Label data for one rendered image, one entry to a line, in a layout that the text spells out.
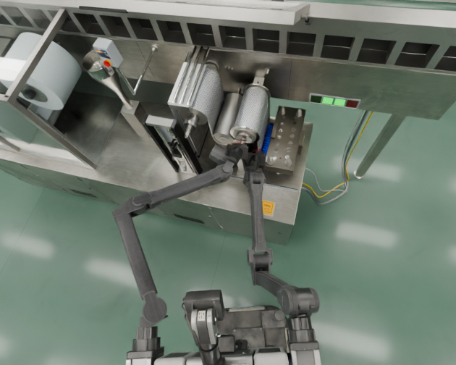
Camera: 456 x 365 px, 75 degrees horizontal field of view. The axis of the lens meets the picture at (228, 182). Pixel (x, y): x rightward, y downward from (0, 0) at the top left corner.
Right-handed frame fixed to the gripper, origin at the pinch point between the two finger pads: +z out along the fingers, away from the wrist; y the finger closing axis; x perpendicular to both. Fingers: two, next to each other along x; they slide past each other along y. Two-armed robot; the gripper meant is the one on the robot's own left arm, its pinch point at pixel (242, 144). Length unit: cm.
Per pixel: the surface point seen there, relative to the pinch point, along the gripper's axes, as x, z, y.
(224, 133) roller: 3.2, 3.2, -9.8
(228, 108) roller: 12.2, 15.2, -11.7
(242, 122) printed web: 10.9, 0.9, -0.2
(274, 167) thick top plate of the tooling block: -16.8, 12.2, 15.8
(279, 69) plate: 31.6, 22.2, 11.7
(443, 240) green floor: -98, 83, 144
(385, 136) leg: -15, 74, 79
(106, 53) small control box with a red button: 42, -23, -51
